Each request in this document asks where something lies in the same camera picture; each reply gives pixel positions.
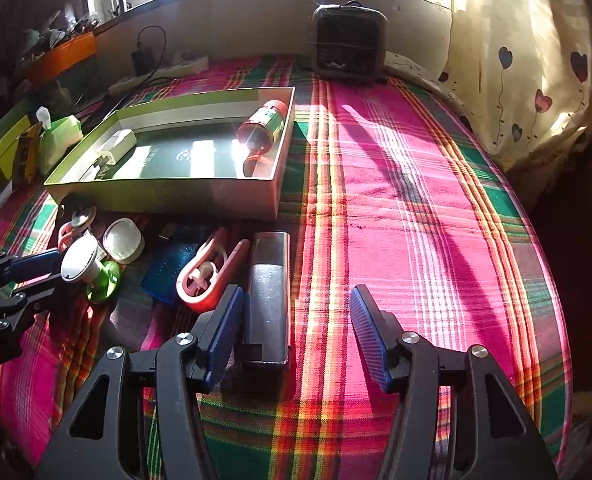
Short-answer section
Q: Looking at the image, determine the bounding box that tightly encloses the red transparent bottle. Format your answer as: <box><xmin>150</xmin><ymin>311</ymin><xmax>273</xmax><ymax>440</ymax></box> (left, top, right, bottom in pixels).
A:
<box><xmin>237</xmin><ymin>100</ymin><xmax>289</xmax><ymax>158</ymax></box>

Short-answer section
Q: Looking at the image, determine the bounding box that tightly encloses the black adapter cable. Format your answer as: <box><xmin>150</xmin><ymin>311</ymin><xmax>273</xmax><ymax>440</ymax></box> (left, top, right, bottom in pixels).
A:
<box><xmin>137</xmin><ymin>26</ymin><xmax>169</xmax><ymax>82</ymax></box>

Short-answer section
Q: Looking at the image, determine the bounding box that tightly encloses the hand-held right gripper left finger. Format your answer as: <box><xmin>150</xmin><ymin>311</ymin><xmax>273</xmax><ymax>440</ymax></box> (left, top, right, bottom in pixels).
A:
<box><xmin>36</xmin><ymin>284</ymin><xmax>249</xmax><ymax>480</ymax></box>

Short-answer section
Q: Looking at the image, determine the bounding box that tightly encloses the white patterned pillow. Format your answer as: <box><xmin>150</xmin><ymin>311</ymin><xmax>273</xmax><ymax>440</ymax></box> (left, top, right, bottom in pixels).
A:
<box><xmin>386</xmin><ymin>55</ymin><xmax>452</xmax><ymax>92</ymax></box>

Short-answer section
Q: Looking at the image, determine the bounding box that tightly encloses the orange plastic tray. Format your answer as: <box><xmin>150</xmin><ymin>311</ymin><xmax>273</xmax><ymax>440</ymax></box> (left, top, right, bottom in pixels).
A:
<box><xmin>16</xmin><ymin>35</ymin><xmax>98</xmax><ymax>86</ymax></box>

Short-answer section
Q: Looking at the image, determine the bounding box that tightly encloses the cream curtain with hearts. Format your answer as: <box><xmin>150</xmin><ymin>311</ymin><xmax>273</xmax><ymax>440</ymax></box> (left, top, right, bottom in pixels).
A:
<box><xmin>436</xmin><ymin>0</ymin><xmax>592</xmax><ymax>171</ymax></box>

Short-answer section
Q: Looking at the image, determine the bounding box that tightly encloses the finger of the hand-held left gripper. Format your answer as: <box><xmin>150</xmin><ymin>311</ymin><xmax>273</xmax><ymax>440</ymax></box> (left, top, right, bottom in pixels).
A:
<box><xmin>0</xmin><ymin>249</ymin><xmax>63</xmax><ymax>286</ymax></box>
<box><xmin>0</xmin><ymin>272</ymin><xmax>66</xmax><ymax>313</ymax></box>

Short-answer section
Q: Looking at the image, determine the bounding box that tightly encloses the small white box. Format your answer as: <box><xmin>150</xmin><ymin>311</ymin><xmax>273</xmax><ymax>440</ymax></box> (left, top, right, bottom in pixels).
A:
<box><xmin>96</xmin><ymin>129</ymin><xmax>137</xmax><ymax>166</ymax></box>

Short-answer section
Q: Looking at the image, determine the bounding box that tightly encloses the white round jar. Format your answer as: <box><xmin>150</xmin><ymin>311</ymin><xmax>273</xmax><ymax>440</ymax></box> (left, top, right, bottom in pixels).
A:
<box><xmin>102</xmin><ymin>218</ymin><xmax>144</xmax><ymax>263</ymax></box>

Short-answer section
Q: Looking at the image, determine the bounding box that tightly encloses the blue transparent box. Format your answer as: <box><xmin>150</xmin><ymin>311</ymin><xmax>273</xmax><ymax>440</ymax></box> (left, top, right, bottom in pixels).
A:
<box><xmin>141</xmin><ymin>225</ymin><xmax>203</xmax><ymax>306</ymax></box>

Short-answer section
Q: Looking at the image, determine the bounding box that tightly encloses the yellow snack packet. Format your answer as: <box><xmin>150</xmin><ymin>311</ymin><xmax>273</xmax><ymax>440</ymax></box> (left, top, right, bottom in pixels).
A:
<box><xmin>13</xmin><ymin>122</ymin><xmax>44</xmax><ymax>183</ymax></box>

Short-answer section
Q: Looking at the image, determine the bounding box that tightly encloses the pink ring-shaped gadget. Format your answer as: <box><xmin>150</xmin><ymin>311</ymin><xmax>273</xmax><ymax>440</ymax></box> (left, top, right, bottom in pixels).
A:
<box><xmin>56</xmin><ymin>205</ymin><xmax>98</xmax><ymax>252</ymax></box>

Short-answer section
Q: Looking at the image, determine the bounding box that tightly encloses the silver power bank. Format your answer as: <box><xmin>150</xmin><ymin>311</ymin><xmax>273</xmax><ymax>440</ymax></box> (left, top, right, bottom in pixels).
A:
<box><xmin>241</xmin><ymin>231</ymin><xmax>292</xmax><ymax>366</ymax></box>

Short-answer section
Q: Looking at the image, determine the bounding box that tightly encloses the green tissue pack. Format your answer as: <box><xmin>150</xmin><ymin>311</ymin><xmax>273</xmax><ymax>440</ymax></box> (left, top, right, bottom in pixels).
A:
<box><xmin>36</xmin><ymin>106</ymin><xmax>84</xmax><ymax>176</ymax></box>

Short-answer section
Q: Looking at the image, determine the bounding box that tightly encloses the pink handheld fan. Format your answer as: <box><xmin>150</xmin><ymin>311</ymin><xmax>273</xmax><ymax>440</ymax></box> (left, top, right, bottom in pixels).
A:
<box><xmin>176</xmin><ymin>227</ymin><xmax>251</xmax><ymax>313</ymax></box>

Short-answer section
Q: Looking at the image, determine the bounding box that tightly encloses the grey desktop fan heater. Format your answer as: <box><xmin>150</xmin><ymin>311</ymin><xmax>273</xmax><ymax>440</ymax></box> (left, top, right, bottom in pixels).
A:
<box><xmin>312</xmin><ymin>2</ymin><xmax>388</xmax><ymax>81</ymax></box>

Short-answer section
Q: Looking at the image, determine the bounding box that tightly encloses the white power strip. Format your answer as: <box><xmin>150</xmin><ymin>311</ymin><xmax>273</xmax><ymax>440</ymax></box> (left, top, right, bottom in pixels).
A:
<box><xmin>108</xmin><ymin>56</ymin><xmax>210</xmax><ymax>95</ymax></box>

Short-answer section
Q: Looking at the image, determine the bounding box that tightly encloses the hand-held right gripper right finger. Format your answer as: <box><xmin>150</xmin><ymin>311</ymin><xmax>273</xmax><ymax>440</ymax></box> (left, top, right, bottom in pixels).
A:
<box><xmin>350</xmin><ymin>284</ymin><xmax>559</xmax><ymax>480</ymax></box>

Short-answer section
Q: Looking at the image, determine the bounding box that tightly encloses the pile of clutter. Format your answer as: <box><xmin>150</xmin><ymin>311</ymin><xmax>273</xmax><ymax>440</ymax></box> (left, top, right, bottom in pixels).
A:
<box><xmin>21</xmin><ymin>7</ymin><xmax>102</xmax><ymax>56</ymax></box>

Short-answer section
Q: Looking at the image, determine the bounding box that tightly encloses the green and white round stand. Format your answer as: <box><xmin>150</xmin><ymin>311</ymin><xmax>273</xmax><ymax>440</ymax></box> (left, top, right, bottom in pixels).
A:
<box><xmin>60</xmin><ymin>234</ymin><xmax>122</xmax><ymax>303</ymax></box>

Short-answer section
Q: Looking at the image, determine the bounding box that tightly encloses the pink plaid blanket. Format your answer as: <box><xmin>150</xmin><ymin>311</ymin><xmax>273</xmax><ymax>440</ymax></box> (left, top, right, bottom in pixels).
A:
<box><xmin>0</xmin><ymin>54</ymin><xmax>574</xmax><ymax>480</ymax></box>

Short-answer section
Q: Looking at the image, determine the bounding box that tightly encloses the green cardboard carton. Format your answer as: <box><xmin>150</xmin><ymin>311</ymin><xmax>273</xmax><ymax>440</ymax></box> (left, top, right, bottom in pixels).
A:
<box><xmin>0</xmin><ymin>116</ymin><xmax>32</xmax><ymax>181</ymax></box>
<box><xmin>0</xmin><ymin>97</ymin><xmax>33</xmax><ymax>136</ymax></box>

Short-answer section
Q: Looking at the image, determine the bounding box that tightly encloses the green cardboard box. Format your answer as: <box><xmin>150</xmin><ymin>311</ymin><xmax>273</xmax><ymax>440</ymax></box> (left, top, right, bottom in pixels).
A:
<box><xmin>43</xmin><ymin>86</ymin><xmax>297</xmax><ymax>221</ymax></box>

